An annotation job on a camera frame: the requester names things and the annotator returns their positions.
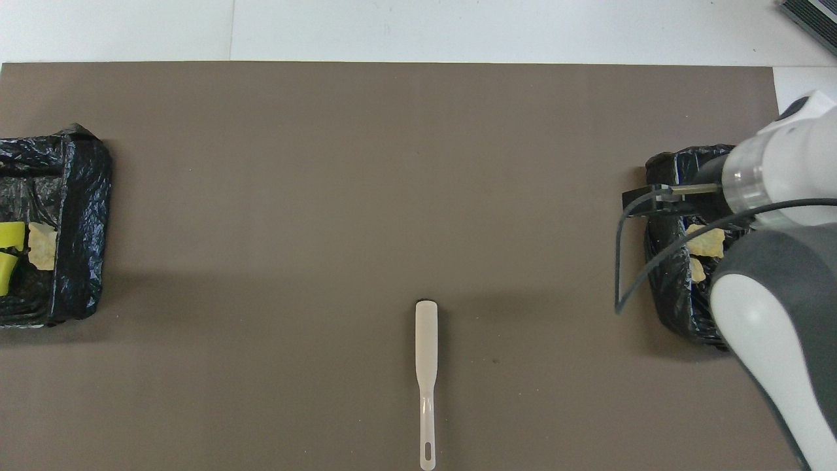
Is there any pale orange croissant piece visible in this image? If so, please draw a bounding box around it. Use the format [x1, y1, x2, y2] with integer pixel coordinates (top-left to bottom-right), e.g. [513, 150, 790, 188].
[27, 222, 59, 272]

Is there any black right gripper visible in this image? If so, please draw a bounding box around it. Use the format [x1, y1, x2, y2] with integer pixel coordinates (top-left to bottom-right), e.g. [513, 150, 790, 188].
[621, 154, 743, 224]

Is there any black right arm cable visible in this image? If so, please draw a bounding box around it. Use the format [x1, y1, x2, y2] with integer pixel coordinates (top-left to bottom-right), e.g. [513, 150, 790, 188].
[615, 185, 837, 315]

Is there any brown table mat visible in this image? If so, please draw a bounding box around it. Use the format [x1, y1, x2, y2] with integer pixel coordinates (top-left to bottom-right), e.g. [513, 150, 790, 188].
[0, 62, 821, 471]

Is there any dark ribbed box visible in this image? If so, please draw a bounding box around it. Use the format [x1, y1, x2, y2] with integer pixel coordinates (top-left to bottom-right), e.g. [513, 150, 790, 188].
[778, 0, 837, 56]

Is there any pale bread chunk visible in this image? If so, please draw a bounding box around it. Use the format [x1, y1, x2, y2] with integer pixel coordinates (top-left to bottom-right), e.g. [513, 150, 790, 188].
[685, 224, 726, 259]

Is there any bin with black bag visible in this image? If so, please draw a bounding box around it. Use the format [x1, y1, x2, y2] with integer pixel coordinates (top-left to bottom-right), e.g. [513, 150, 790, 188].
[644, 145, 753, 350]
[0, 124, 112, 328]

